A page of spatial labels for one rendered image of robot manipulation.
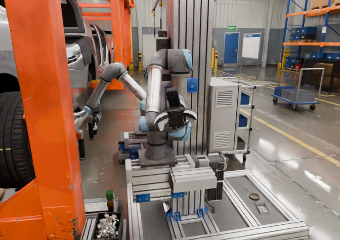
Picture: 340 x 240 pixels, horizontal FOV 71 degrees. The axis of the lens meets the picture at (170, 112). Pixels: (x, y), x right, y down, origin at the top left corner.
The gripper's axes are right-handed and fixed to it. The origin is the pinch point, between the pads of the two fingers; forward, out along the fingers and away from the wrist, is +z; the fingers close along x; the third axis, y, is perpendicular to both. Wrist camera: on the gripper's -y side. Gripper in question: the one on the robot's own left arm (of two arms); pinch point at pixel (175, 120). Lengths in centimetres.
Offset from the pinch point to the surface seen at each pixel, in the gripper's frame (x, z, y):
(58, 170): 58, -15, 23
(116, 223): 41, -26, 63
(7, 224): 87, -10, 46
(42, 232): 74, -13, 54
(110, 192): 46, -38, 52
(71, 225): 59, -15, 53
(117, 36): 125, -428, -55
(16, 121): 95, -47, 5
